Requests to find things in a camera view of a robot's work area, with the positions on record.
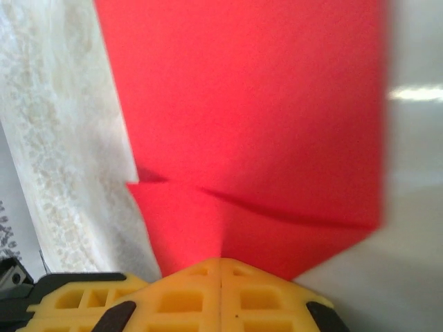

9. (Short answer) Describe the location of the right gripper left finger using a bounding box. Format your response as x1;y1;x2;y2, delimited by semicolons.
92;257;222;332

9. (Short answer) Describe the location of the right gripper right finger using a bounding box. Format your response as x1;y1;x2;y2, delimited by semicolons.
221;257;336;332

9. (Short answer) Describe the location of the red square paper sheet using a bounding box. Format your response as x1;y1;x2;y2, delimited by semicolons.
92;0;388;282

